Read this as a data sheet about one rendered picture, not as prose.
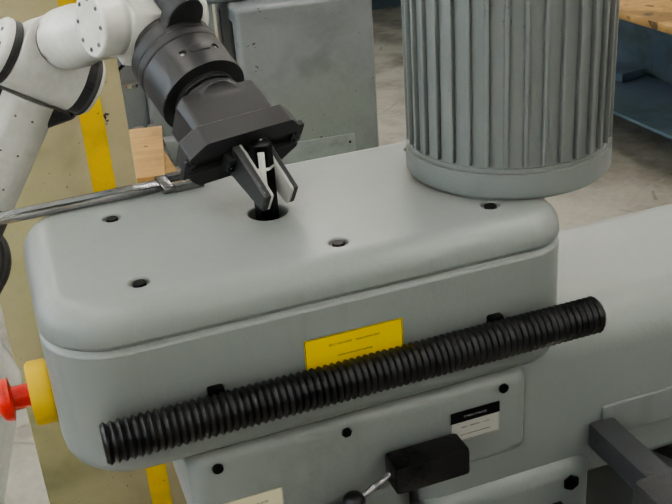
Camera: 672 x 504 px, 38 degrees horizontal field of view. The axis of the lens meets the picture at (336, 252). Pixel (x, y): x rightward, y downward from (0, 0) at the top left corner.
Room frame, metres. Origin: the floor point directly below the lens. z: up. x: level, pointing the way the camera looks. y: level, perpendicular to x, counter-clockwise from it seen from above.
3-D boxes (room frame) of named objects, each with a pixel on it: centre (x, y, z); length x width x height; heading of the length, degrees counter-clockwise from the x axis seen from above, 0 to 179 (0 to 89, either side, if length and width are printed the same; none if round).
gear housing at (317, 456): (0.84, 0.02, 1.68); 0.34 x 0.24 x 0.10; 109
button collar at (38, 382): (0.76, 0.28, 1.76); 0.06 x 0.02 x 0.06; 19
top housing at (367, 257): (0.83, 0.05, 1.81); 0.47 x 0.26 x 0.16; 109
